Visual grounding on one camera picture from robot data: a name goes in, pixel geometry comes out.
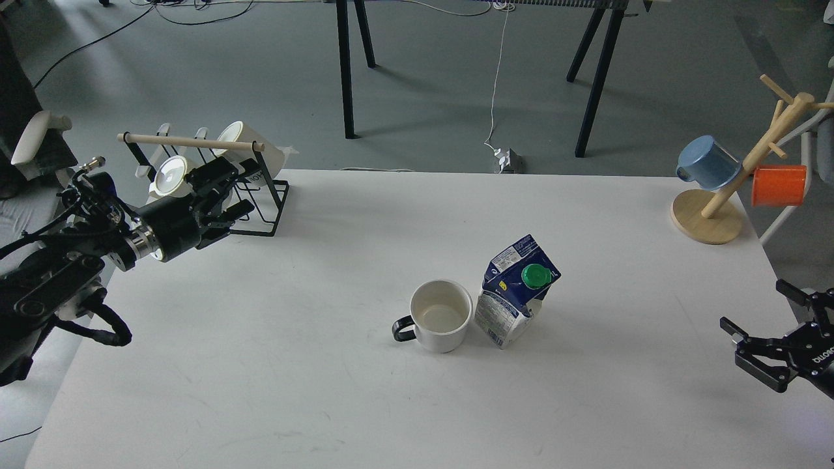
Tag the blue white milk carton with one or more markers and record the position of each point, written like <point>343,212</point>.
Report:
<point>514,286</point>

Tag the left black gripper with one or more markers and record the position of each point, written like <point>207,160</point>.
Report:
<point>195,221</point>

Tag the white chair armrest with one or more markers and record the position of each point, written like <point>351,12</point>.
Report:
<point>33,135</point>

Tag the white mug front on rack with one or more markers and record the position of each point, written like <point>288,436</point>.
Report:
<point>170,179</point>

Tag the wooden mug tree stand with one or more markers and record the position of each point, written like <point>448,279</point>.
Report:
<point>708,216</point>

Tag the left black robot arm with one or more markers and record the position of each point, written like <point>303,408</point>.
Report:
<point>58,286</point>

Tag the blue cup on tree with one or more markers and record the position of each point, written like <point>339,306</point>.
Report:
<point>709,164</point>

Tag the orange cup on tree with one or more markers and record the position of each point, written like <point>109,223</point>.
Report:
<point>779,185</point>

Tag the white mug rear on rack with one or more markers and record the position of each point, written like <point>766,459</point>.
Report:
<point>274,157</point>

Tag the white mug with black handle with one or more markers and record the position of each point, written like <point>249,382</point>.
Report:
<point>440,312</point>

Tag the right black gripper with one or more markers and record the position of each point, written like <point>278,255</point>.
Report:
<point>806,352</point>

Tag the grey power strip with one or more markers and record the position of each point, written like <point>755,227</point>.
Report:
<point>508,161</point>

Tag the black wire mug rack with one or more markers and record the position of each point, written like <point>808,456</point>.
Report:
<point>150,151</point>

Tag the white mug on rack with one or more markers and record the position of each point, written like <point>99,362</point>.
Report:
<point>274,157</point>
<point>170,179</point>

